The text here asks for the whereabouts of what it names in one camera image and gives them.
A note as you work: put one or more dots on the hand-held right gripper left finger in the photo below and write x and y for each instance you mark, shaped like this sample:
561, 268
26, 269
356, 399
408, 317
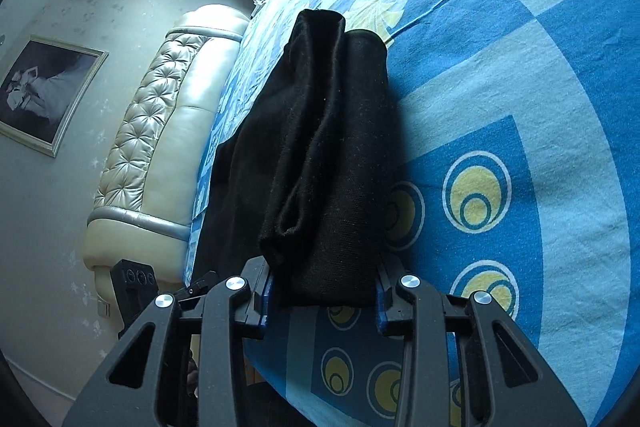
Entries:
267, 302

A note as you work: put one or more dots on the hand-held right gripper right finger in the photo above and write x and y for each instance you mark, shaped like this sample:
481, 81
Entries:
382, 307

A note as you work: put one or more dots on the black pants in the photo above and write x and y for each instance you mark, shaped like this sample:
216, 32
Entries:
325, 157

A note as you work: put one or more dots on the cream leather headboard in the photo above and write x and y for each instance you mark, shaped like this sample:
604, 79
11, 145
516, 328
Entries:
165, 107

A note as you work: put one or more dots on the blue patterned bedsheet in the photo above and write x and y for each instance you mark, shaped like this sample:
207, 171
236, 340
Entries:
550, 82

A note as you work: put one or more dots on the framed wall picture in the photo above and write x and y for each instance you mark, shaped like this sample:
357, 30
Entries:
45, 92

